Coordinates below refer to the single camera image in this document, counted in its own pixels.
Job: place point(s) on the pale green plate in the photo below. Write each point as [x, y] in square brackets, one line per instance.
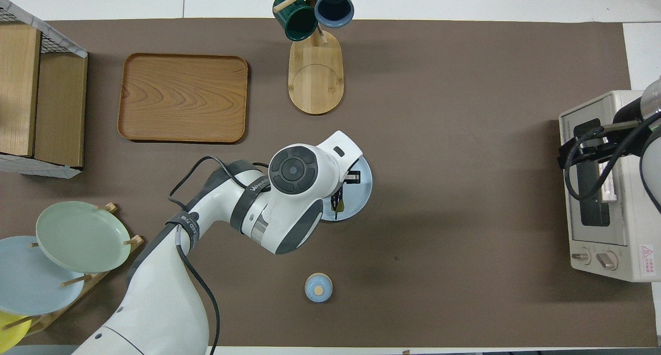
[82, 236]

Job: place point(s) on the dark purple eggplant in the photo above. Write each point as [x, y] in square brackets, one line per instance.
[337, 202]

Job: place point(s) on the wooden serving tray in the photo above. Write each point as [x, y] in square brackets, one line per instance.
[181, 96]

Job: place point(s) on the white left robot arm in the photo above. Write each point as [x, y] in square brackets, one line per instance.
[289, 189]

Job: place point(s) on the brown table mat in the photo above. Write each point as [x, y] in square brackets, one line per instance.
[465, 189]

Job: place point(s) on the light blue racked plate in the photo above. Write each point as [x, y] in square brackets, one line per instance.
[31, 282]

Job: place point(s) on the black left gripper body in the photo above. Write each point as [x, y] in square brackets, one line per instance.
[353, 178]

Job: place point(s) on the yellow plate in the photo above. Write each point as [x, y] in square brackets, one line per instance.
[10, 332]

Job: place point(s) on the wooden plate rack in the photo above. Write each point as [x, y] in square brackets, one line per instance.
[135, 240]

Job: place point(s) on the wooden mug tree stand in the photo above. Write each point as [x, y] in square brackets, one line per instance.
[315, 81]

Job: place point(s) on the light blue round plate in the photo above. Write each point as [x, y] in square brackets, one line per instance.
[359, 197]

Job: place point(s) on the glass oven door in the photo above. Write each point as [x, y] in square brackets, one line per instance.
[568, 215]

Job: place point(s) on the silver oven knob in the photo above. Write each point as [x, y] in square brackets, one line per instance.
[607, 261]
[581, 257]

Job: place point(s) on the dark green mug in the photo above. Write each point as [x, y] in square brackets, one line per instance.
[297, 19]

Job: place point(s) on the blue mug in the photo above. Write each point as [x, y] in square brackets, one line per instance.
[334, 8]

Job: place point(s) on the red warning sticker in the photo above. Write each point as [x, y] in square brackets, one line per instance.
[647, 260]

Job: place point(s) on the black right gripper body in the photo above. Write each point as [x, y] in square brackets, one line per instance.
[622, 138]

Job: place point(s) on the beige toaster oven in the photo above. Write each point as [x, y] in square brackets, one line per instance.
[627, 231]

